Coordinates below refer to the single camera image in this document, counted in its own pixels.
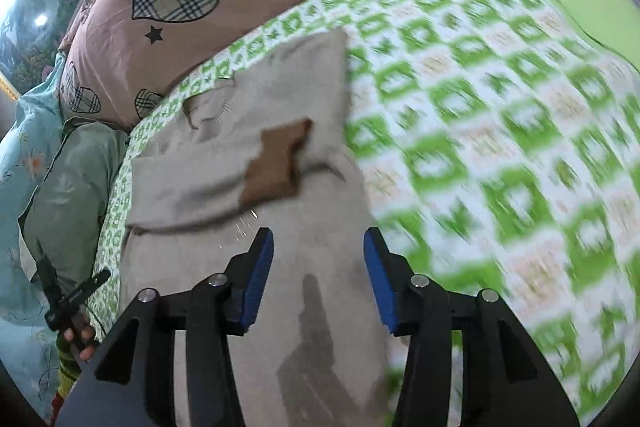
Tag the person's left forearm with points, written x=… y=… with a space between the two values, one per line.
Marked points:
x=66 y=377

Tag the landscape wall poster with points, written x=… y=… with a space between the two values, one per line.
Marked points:
x=35 y=7

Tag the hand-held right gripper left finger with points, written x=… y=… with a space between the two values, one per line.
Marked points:
x=257 y=279

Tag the grey-green pillow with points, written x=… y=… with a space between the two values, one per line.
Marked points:
x=75 y=187

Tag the beige garment with brown patch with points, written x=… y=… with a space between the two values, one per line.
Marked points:
x=225 y=157

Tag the green checked blanket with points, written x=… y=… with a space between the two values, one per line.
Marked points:
x=475 y=107

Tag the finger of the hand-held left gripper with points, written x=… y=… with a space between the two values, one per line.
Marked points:
x=49 y=279
x=90 y=284

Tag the person's left hand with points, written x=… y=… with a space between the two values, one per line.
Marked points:
x=84 y=341

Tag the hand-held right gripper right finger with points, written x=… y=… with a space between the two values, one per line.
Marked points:
x=378 y=282

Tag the light blue floral cloth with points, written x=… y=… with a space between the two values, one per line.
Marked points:
x=20 y=157

